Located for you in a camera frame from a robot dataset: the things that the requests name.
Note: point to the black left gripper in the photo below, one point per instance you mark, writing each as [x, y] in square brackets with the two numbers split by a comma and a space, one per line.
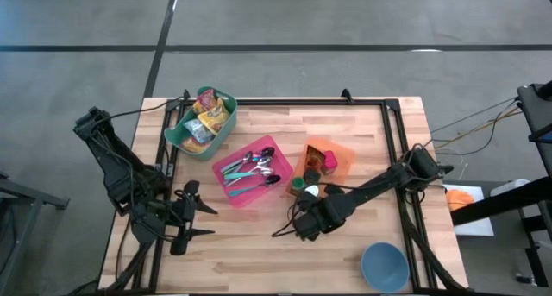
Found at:
[183, 218]

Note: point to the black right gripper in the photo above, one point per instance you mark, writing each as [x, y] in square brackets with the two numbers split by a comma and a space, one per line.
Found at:
[321, 218]

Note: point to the pink plastic bin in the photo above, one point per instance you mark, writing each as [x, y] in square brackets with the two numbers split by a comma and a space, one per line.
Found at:
[254, 199]

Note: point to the white lid spice jar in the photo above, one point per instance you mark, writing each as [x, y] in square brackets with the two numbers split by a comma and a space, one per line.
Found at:
[311, 190]

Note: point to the green lid spice jar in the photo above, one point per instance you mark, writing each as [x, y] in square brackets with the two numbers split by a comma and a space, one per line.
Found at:
[297, 184]

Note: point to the plain steel spoon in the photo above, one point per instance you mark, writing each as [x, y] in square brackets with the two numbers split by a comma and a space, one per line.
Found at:
[264, 161]

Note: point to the red yellow snack packet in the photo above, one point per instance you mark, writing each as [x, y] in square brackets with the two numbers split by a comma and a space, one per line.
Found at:
[193, 146]

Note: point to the brown snack packet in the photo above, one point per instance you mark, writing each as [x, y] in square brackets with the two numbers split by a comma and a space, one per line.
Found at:
[315, 158]

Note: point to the teal plastic bin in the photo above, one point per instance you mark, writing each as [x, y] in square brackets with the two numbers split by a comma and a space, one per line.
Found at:
[224, 140]

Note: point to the red spice tin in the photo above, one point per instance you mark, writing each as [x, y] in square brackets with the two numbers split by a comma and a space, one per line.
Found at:
[330, 162]

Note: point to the crinkled foil snack packet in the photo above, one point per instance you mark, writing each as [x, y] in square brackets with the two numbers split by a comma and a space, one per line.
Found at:
[199, 131]

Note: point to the beige plastic bin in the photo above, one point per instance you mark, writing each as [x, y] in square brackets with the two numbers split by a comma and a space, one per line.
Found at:
[345, 158]

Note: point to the yellow ramen packet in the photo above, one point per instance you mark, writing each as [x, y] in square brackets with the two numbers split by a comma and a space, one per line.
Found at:
[214, 120]

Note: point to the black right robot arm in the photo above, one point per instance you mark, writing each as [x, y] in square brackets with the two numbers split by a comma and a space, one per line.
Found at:
[388, 179]

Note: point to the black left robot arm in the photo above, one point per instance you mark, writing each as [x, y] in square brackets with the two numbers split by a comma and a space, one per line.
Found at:
[116, 171]

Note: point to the blue bowl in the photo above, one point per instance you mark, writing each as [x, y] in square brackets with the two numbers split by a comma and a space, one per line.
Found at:
[384, 268]

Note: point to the black metal stand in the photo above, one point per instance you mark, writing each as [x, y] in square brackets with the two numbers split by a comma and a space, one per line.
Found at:
[496, 201]
[39, 197]

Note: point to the orange cloth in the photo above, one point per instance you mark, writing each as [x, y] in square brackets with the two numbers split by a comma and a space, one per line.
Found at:
[459, 199]

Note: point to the white tray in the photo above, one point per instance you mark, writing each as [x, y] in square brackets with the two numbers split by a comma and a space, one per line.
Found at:
[474, 222]

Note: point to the white plastic container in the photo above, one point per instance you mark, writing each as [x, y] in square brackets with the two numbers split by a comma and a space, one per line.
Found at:
[511, 186]

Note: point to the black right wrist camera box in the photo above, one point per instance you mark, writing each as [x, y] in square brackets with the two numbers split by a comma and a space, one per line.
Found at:
[307, 199]

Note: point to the black table frame rails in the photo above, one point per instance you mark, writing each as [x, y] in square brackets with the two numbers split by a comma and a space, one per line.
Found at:
[280, 102]

